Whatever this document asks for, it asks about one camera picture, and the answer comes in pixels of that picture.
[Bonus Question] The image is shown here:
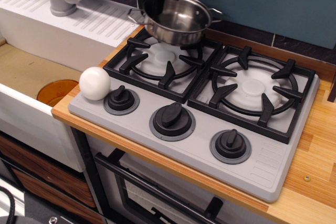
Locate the black stove knob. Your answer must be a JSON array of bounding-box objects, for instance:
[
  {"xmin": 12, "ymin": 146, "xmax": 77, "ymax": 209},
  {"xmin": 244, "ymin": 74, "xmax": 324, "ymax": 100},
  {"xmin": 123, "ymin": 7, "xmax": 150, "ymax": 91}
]
[
  {"xmin": 149, "ymin": 102, "xmax": 196, "ymax": 142},
  {"xmin": 103, "ymin": 85, "xmax": 140, "ymax": 116},
  {"xmin": 209, "ymin": 129, "xmax": 252, "ymax": 165}
]

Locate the black braided cable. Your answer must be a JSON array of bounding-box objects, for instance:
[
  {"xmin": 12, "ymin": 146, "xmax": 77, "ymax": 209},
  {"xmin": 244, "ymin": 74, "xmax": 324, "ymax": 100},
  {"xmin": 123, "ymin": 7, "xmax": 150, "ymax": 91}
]
[{"xmin": 0, "ymin": 185, "xmax": 15, "ymax": 218}]

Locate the black burner grate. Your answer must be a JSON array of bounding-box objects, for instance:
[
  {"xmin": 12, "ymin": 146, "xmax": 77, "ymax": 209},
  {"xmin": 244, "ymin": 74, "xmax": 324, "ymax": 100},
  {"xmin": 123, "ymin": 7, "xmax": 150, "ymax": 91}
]
[
  {"xmin": 188, "ymin": 46, "xmax": 320, "ymax": 144},
  {"xmin": 104, "ymin": 29, "xmax": 223, "ymax": 103}
]

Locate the oven door with handle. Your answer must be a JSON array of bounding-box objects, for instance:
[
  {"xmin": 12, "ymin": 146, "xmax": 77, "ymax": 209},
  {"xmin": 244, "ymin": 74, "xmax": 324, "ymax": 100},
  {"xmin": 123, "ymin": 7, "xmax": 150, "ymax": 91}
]
[{"xmin": 94, "ymin": 149, "xmax": 269, "ymax": 223}]

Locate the grey toy stove top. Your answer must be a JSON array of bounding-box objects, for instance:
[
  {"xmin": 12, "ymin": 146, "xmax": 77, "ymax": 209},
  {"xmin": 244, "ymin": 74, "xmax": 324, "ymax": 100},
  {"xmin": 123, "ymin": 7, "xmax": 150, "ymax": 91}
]
[{"xmin": 67, "ymin": 22, "xmax": 321, "ymax": 204}]

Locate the orange plastic bowl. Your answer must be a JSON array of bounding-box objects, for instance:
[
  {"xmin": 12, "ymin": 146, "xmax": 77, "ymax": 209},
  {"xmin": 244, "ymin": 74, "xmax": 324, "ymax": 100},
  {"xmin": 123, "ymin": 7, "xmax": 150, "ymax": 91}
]
[{"xmin": 36, "ymin": 79, "xmax": 78, "ymax": 107}]

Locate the black right stove knob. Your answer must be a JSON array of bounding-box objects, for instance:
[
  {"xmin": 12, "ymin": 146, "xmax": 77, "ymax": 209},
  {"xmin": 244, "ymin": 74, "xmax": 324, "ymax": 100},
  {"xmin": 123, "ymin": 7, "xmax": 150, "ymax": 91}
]
[{"xmin": 209, "ymin": 129, "xmax": 252, "ymax": 165}]

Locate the brass screw in counter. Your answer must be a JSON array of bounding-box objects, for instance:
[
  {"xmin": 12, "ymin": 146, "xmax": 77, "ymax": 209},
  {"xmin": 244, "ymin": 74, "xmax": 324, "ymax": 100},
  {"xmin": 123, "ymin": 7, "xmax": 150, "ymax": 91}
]
[{"xmin": 303, "ymin": 176, "xmax": 311, "ymax": 182}]

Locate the black left stove knob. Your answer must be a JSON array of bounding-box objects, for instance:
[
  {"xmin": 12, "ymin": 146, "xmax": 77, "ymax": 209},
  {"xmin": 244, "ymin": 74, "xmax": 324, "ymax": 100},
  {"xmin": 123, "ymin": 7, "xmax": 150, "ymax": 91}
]
[{"xmin": 103, "ymin": 85, "xmax": 140, "ymax": 116}]

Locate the upper wooden drawer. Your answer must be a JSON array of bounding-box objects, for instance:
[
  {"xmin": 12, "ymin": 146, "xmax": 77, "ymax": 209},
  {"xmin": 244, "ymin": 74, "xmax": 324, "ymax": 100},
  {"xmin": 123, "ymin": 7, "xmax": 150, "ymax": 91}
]
[{"xmin": 1, "ymin": 134, "xmax": 95, "ymax": 207}]

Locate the lower wooden drawer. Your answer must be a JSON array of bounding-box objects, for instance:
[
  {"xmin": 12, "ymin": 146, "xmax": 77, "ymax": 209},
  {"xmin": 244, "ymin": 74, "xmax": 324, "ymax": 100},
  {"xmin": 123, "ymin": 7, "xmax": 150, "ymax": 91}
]
[{"xmin": 13, "ymin": 168, "xmax": 104, "ymax": 224}]

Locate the wooden drawer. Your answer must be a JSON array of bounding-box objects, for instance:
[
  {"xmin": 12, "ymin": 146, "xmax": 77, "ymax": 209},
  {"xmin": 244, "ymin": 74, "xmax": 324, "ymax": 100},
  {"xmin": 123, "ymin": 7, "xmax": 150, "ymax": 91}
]
[
  {"xmin": 1, "ymin": 134, "xmax": 95, "ymax": 207},
  {"xmin": 13, "ymin": 168, "xmax": 104, "ymax": 224}
]

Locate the stainless steel pot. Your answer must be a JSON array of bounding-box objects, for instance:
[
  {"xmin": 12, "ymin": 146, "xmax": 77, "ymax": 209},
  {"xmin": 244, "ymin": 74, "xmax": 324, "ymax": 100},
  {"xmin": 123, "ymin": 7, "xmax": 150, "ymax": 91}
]
[{"xmin": 128, "ymin": 0, "xmax": 223, "ymax": 47}]

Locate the black left burner grate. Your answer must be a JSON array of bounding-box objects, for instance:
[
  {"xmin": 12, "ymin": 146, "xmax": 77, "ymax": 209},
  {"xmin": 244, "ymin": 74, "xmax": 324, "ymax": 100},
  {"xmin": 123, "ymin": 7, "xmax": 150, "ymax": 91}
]
[{"xmin": 104, "ymin": 29, "xmax": 223, "ymax": 103}]

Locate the white mushroom ball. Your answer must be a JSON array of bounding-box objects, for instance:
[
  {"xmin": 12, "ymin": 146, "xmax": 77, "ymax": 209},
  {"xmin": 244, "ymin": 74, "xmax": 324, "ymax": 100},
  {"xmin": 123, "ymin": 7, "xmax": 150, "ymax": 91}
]
[{"xmin": 79, "ymin": 67, "xmax": 111, "ymax": 101}]

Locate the black right burner grate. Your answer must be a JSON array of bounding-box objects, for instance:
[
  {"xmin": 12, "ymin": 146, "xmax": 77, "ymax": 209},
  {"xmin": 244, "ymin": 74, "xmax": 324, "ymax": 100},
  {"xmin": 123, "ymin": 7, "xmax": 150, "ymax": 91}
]
[{"xmin": 188, "ymin": 46, "xmax": 320, "ymax": 144}]

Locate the white toy sink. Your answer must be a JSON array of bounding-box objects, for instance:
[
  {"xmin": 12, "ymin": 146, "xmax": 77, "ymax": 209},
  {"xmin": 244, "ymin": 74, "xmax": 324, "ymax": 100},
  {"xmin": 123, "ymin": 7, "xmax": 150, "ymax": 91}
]
[{"xmin": 1, "ymin": 0, "xmax": 137, "ymax": 172}]

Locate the black middle stove knob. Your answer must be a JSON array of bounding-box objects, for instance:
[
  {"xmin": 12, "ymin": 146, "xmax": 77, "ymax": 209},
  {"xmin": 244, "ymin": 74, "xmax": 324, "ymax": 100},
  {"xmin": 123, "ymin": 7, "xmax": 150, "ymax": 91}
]
[{"xmin": 149, "ymin": 102, "xmax": 196, "ymax": 142}]

